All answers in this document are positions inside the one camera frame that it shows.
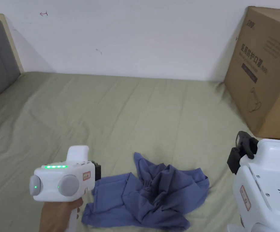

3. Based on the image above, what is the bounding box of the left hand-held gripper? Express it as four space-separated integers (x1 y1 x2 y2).
29 145 102 232

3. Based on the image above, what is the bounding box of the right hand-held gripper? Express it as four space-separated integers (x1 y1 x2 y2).
227 131 280 232

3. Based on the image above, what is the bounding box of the person's left hand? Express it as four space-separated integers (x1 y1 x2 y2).
40 198 84 232

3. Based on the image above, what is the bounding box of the large brown carton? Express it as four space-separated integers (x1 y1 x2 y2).
223 6 280 141

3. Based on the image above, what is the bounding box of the bed with pale green sheet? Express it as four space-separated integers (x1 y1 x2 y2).
0 71 280 232

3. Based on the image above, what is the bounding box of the blue shirt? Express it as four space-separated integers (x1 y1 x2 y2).
81 152 210 230

